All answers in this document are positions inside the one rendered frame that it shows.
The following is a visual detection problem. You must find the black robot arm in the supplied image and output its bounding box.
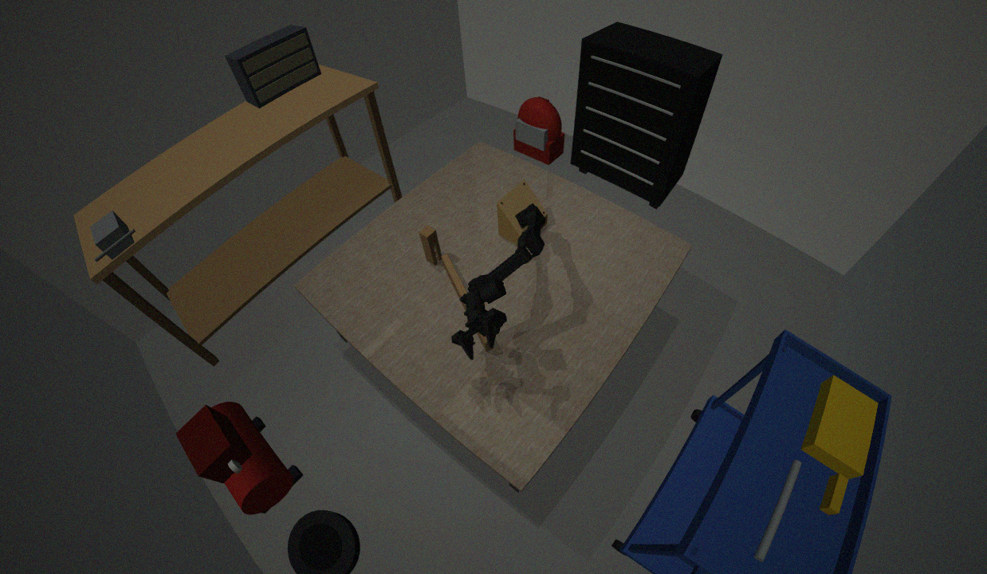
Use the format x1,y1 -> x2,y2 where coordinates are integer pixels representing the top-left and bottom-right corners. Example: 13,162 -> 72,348
459,204 -> 546,307

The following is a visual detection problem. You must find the brown wooden post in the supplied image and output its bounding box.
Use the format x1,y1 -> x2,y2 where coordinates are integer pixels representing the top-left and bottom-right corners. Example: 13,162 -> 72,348
419,225 -> 442,265

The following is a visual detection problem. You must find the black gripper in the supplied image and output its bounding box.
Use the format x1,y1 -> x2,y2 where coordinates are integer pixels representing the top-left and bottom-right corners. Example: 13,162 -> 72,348
452,304 -> 507,360

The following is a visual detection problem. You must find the wooden plank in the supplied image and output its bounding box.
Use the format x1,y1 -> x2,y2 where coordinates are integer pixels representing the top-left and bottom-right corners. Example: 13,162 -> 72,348
442,252 -> 493,352

